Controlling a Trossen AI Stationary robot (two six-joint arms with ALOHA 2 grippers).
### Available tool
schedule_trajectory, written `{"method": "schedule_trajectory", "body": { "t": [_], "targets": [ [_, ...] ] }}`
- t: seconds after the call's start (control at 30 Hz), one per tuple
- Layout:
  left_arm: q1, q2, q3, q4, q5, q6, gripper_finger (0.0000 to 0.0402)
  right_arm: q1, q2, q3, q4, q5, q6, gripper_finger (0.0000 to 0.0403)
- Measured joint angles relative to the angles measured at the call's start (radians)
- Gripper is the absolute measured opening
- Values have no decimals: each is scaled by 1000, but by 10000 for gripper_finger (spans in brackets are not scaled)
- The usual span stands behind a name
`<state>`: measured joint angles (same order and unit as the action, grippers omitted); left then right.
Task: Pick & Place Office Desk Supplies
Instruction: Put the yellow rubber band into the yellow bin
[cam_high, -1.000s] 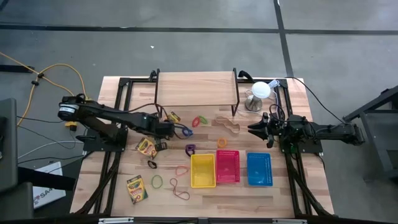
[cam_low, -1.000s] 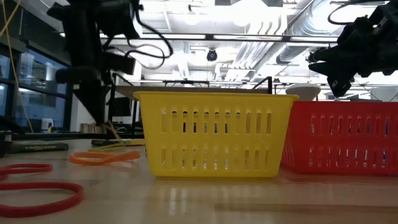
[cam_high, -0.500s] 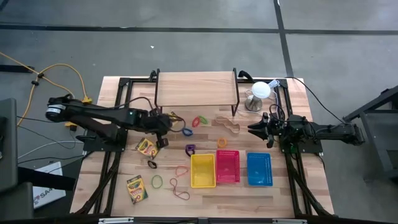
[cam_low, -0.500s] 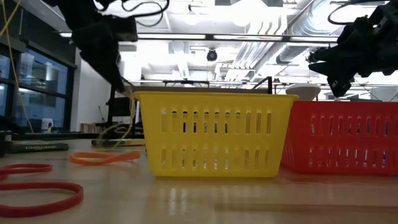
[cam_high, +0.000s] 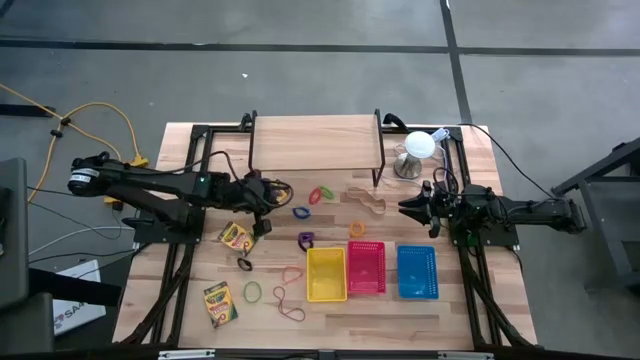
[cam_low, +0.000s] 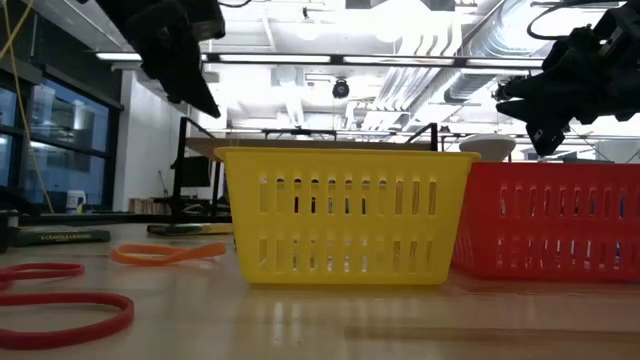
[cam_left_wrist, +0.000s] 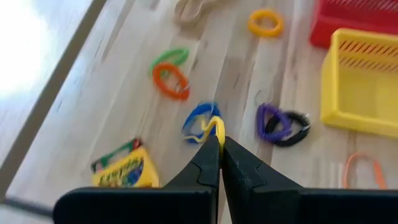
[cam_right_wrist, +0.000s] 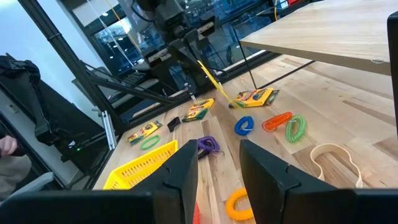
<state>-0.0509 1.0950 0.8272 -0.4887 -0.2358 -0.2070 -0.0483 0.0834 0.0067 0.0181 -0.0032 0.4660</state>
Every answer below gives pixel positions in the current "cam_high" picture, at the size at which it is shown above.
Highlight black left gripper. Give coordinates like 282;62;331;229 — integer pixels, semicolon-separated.
230;170;293;215

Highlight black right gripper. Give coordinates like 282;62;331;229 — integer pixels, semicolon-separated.
398;180;459;226

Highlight red plastic basket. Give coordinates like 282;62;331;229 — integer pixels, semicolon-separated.
346;240;388;296

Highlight thin pink rubber band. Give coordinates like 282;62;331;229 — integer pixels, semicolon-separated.
281;265;305;285

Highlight yellow plastic basket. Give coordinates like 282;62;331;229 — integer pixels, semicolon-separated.
305;246;349;304

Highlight thin green rubber band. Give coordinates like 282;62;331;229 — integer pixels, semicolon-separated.
242;280;264;305

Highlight long red rubber band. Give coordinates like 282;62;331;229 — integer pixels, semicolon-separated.
272;285;307;323

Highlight wooden desk shelf riser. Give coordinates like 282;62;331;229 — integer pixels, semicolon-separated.
247;108;388;189

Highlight blue plastic basket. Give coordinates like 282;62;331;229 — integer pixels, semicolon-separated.
396;244;441;301

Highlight black metal cart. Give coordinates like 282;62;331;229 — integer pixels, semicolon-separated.
550;135;640;291

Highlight black padded beam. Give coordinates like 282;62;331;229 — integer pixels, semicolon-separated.
27;267;124;308

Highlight white printed box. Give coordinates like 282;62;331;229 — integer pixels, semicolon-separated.
52;258;108;337

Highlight black flat floor bar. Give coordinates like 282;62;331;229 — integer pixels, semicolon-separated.
0;103;57;119

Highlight dark grey cabinet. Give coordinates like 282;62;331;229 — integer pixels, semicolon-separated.
0;157;30;311

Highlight dark grey block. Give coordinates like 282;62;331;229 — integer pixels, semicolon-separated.
0;292;56;354

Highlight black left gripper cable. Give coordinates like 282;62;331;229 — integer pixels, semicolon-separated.
271;179;295;207

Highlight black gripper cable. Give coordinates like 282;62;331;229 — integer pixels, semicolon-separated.
271;179;295;207
431;166;460;195

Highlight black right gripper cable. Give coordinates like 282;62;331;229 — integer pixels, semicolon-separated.
431;166;460;195

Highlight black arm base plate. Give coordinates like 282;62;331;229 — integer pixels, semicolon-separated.
447;219;521;247
122;207;206;245

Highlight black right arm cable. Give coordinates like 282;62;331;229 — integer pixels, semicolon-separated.
457;122;557;200

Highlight yellow extension cord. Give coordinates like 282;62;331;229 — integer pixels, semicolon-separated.
0;82;126;207
27;101;151;204

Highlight silver edge bracket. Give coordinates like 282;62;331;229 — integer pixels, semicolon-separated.
158;349;217;360
438;350;496;360

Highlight white floor cable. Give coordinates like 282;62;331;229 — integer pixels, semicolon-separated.
28;225;136;257

